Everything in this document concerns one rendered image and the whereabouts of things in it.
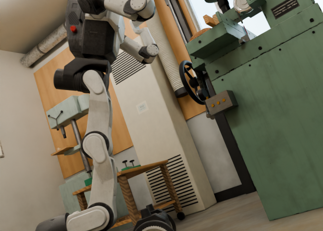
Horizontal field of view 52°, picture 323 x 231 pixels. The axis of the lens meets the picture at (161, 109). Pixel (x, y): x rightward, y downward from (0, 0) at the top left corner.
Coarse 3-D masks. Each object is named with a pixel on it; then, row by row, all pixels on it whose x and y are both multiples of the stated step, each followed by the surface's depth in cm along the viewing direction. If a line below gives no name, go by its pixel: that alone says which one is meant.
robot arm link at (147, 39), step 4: (144, 32) 216; (148, 32) 216; (144, 36) 215; (148, 36) 215; (144, 40) 216; (148, 40) 214; (152, 40) 215; (144, 44) 216; (148, 44) 214; (152, 44) 214; (156, 44) 212; (152, 56) 209; (144, 60) 217; (148, 60) 214; (152, 60) 216
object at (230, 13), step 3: (231, 9) 181; (234, 9) 180; (225, 12) 183; (228, 12) 182; (231, 12) 181; (234, 12) 180; (225, 15) 183; (228, 15) 182; (231, 15) 181; (234, 15) 180; (237, 15) 179; (240, 15) 178; (243, 15) 178; (246, 15) 180; (231, 18) 181; (234, 18) 180; (237, 18) 179; (243, 18) 182; (237, 21) 183; (240, 21) 184
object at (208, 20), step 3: (204, 15) 148; (207, 15) 148; (204, 18) 148; (207, 18) 147; (210, 18) 149; (207, 21) 147; (210, 21) 147; (213, 21) 152; (207, 24) 148; (210, 24) 149; (213, 24) 150
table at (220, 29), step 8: (224, 24) 151; (208, 32) 154; (216, 32) 152; (224, 32) 150; (232, 32) 156; (240, 32) 170; (192, 40) 158; (200, 40) 156; (208, 40) 154; (216, 40) 154; (224, 40) 157; (232, 40) 161; (192, 48) 158; (200, 48) 156; (208, 48) 159; (216, 48) 163; (200, 56) 167; (192, 64) 182; (200, 64) 179
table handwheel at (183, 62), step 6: (186, 60) 198; (180, 66) 189; (180, 72) 186; (186, 72) 193; (192, 78) 195; (186, 84) 184; (192, 84) 194; (198, 84) 194; (186, 90) 185; (192, 96) 185; (198, 102) 188; (204, 102) 192
